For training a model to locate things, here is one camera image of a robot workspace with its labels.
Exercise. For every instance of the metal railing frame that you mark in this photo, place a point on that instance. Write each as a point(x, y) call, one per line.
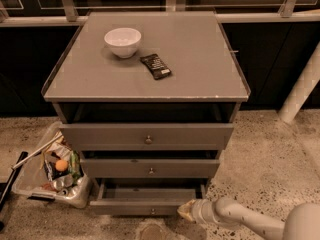
point(27, 13)

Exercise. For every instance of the grey drawer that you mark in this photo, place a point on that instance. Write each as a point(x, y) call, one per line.
point(150, 164)
point(147, 136)
point(146, 197)

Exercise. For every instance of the black snack packet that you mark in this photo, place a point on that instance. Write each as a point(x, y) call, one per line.
point(156, 66)

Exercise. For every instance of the green snack bag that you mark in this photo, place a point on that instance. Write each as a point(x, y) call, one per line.
point(74, 166)

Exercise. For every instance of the orange fruit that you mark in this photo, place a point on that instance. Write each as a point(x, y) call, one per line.
point(61, 165)

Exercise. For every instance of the silver can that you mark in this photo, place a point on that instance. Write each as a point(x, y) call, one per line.
point(62, 182)

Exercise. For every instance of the grey bottom drawer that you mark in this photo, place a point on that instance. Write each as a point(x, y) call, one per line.
point(146, 197)

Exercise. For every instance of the grey drawer cabinet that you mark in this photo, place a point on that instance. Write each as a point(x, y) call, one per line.
point(92, 85)

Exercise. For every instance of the black bar on floor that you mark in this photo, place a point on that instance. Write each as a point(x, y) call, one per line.
point(5, 188)

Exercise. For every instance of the white support pole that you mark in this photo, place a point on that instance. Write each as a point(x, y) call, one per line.
point(305, 84)

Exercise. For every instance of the grey middle drawer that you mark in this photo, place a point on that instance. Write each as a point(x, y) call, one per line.
point(150, 164)

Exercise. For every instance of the grey top drawer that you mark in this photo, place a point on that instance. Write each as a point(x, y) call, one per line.
point(147, 136)

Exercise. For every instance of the white stick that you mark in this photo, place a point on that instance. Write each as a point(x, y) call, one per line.
point(36, 152)

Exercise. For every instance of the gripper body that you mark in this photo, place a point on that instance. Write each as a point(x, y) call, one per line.
point(199, 211)

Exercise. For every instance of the white ceramic bowl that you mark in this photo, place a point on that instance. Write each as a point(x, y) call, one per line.
point(123, 42)

